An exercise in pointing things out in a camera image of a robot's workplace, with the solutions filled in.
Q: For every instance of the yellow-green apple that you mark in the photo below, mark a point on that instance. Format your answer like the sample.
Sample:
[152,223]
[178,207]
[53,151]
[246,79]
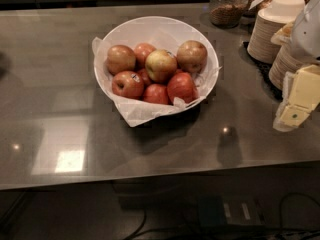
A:
[160,65]

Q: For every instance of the paper plate stack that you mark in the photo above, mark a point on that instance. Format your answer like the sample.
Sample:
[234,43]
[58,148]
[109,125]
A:
[282,64]
[266,25]

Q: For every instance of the yellow-red apple back left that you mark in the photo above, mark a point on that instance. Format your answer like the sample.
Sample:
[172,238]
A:
[120,58]

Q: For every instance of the red apple front middle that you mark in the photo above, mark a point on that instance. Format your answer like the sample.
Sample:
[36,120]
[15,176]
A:
[156,94]

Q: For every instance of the red apple front right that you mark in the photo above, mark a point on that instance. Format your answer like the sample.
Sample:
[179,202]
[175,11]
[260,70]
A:
[182,86]

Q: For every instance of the black box under table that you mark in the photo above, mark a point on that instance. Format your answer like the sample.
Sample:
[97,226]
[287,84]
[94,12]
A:
[230,212]

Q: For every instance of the glass jar with cereal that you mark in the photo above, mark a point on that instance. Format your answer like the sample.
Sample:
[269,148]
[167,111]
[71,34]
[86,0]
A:
[226,13]

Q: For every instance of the paper plate stack rear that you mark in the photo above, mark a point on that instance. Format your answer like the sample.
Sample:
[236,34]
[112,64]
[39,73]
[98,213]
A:
[266,25]

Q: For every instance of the small red apple centre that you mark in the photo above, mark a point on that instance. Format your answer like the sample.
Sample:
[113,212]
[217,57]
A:
[145,77]

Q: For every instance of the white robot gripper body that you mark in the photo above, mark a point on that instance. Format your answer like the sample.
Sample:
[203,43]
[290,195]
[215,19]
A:
[307,35]

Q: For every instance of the red apple back middle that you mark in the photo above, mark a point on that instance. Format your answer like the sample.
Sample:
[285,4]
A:
[142,50]

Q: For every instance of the white paper liner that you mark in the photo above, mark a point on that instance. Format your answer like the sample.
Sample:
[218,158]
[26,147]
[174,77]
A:
[136,112]

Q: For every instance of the white paper bowl stack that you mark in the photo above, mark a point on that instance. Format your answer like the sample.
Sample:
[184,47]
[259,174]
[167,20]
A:
[283,11]

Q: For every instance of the brownish apple back right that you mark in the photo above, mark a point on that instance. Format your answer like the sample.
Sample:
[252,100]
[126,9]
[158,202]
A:
[192,56]

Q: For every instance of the red apple with sticker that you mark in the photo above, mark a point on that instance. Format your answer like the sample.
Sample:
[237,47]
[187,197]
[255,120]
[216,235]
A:
[128,84]

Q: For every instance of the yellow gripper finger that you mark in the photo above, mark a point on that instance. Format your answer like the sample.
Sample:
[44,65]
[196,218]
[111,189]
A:
[283,35]
[301,96]

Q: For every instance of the black tray under plates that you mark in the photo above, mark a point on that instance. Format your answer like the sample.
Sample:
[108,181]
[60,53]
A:
[264,69]

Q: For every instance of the paper plate stack front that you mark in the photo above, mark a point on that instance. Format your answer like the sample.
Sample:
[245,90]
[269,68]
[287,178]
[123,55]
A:
[282,64]

